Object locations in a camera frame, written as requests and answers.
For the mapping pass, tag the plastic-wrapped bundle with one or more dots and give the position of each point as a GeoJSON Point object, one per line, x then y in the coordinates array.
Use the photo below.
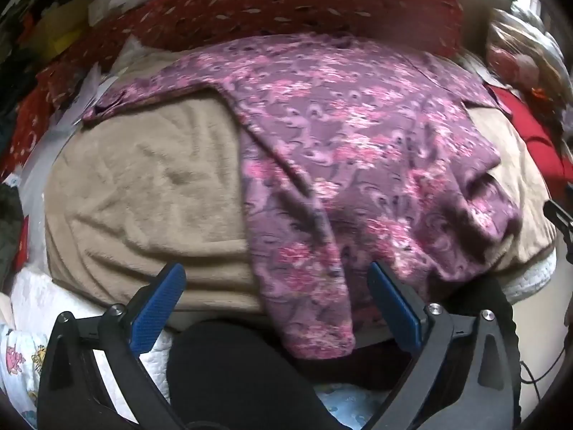
{"type": "Point", "coordinates": [519, 53]}

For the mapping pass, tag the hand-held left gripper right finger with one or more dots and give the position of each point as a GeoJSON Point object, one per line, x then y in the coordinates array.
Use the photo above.
{"type": "Point", "coordinates": [396, 309]}

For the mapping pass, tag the purple floral garment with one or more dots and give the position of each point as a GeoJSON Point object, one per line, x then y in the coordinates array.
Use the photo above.
{"type": "Point", "coordinates": [340, 143]}

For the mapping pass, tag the beige fleece blanket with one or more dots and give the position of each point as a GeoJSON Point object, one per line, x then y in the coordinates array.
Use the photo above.
{"type": "Point", "coordinates": [147, 188]}

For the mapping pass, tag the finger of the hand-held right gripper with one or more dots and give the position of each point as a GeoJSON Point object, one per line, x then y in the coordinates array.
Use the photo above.
{"type": "Point", "coordinates": [562, 219]}

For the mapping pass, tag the dark green cloth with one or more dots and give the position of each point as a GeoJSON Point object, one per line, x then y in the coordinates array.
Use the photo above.
{"type": "Point", "coordinates": [9, 228]}

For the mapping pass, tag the red patterned blanket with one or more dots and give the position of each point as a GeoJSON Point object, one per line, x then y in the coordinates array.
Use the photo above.
{"type": "Point", "coordinates": [268, 4]}

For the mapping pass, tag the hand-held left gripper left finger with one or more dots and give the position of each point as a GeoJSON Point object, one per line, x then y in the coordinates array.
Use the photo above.
{"type": "Point", "coordinates": [159, 311]}

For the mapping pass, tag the yellow box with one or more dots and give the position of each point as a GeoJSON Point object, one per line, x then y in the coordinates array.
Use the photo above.
{"type": "Point", "coordinates": [62, 27]}

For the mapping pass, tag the person's black pants leg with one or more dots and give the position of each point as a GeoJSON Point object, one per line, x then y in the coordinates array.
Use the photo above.
{"type": "Point", "coordinates": [224, 367]}

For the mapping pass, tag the plain red cloth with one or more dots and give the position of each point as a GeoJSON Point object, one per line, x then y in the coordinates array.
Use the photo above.
{"type": "Point", "coordinates": [532, 134]}

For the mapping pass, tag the cartoon printed cloth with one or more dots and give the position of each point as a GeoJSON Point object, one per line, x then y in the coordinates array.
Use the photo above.
{"type": "Point", "coordinates": [18, 367]}

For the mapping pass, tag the white quilted cover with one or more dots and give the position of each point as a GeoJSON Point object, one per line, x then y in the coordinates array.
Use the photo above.
{"type": "Point", "coordinates": [31, 291]}

